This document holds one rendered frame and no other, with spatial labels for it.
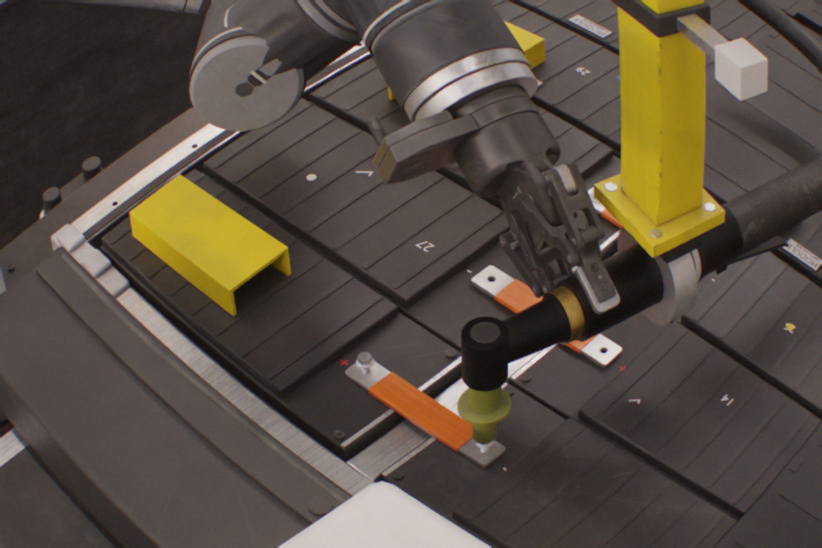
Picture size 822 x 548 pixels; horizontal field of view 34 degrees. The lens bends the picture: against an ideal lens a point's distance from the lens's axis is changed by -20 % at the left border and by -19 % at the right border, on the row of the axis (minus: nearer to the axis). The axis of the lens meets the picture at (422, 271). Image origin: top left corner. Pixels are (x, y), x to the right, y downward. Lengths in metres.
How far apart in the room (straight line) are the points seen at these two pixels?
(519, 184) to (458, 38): 0.12
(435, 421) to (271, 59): 0.32
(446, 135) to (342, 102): 0.40
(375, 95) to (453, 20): 0.38
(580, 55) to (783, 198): 0.43
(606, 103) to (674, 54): 0.51
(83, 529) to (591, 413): 0.45
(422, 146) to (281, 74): 0.18
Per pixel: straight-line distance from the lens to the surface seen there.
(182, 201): 1.40
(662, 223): 1.13
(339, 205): 1.41
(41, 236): 1.67
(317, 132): 1.50
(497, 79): 1.17
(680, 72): 1.05
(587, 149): 1.47
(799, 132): 1.55
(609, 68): 1.60
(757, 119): 1.55
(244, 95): 1.29
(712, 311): 1.32
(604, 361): 1.28
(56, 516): 1.21
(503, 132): 1.16
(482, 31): 1.18
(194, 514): 1.05
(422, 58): 1.17
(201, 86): 1.29
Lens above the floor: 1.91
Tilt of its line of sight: 42 degrees down
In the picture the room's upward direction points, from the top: 3 degrees counter-clockwise
